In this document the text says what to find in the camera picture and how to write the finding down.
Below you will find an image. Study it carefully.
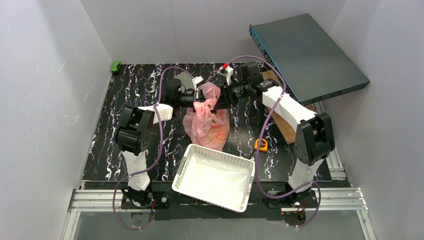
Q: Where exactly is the pink plastic bag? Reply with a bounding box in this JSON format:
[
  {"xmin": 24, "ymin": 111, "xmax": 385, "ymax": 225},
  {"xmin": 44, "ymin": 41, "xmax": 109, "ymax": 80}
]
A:
[{"xmin": 182, "ymin": 82, "xmax": 230, "ymax": 151}]

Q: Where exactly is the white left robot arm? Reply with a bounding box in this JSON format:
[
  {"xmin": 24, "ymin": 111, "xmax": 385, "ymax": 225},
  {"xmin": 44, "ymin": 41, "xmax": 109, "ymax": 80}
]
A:
[{"xmin": 114, "ymin": 76, "xmax": 205, "ymax": 194}]

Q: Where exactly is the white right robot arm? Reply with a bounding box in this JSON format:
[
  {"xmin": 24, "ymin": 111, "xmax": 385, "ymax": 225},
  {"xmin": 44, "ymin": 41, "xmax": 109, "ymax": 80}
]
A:
[{"xmin": 214, "ymin": 61, "xmax": 335, "ymax": 200}]

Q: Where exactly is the grey rectangular pad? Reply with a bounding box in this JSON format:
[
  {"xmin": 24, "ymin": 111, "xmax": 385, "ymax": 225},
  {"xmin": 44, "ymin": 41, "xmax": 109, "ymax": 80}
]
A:
[{"xmin": 175, "ymin": 72, "xmax": 197, "ymax": 92}]

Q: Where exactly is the brown wooden board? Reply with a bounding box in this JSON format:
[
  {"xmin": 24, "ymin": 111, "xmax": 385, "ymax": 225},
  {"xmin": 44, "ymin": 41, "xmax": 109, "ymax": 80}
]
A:
[{"xmin": 261, "ymin": 70, "xmax": 317, "ymax": 144}]

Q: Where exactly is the orange tape measure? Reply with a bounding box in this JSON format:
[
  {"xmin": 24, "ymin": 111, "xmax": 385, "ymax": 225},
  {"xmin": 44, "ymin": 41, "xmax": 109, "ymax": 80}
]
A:
[{"xmin": 254, "ymin": 138, "xmax": 269, "ymax": 153}]

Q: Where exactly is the dark teal flat box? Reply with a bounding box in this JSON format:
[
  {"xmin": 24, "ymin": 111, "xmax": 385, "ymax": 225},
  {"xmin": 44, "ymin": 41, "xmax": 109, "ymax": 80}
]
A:
[{"xmin": 249, "ymin": 13, "xmax": 370, "ymax": 105}]

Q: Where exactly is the green black small object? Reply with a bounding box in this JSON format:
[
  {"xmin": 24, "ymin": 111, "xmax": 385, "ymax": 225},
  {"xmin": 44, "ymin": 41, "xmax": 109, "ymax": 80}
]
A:
[{"xmin": 110, "ymin": 61, "xmax": 121, "ymax": 75}]

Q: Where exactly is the white perforated plastic basket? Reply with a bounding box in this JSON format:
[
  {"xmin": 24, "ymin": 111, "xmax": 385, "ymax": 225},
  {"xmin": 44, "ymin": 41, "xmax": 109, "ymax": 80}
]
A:
[{"xmin": 172, "ymin": 144, "xmax": 255, "ymax": 213}]

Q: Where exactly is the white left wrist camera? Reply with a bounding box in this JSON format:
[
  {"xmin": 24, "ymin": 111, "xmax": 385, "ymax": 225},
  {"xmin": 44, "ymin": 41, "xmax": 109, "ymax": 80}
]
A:
[{"xmin": 192, "ymin": 76, "xmax": 204, "ymax": 90}]

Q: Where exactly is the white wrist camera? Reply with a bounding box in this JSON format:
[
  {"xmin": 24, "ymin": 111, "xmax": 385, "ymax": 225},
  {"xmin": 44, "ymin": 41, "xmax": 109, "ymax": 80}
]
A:
[
  {"xmin": 192, "ymin": 76, "xmax": 204, "ymax": 90},
  {"xmin": 218, "ymin": 63, "xmax": 234, "ymax": 86}
]

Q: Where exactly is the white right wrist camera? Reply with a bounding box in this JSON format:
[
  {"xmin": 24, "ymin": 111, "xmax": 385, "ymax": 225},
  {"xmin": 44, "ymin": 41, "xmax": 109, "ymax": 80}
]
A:
[{"xmin": 218, "ymin": 63, "xmax": 234, "ymax": 86}]

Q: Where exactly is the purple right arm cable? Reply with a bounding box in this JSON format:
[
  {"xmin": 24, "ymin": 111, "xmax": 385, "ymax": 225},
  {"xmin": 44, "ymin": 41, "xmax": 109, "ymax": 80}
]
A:
[{"xmin": 228, "ymin": 54, "xmax": 322, "ymax": 229}]

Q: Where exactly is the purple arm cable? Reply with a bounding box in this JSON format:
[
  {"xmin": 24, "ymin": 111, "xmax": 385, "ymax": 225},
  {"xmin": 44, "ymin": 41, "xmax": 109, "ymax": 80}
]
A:
[
  {"xmin": 228, "ymin": 54, "xmax": 322, "ymax": 229},
  {"xmin": 111, "ymin": 66, "xmax": 195, "ymax": 231}
]

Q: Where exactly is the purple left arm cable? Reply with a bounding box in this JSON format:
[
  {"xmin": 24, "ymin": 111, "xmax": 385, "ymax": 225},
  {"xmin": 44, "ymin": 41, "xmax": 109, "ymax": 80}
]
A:
[{"xmin": 111, "ymin": 66, "xmax": 195, "ymax": 231}]

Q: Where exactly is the aluminium frame rail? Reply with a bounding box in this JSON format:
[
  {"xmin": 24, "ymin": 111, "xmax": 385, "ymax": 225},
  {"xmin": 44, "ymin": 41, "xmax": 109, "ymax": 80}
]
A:
[{"xmin": 61, "ymin": 187, "xmax": 377, "ymax": 240}]

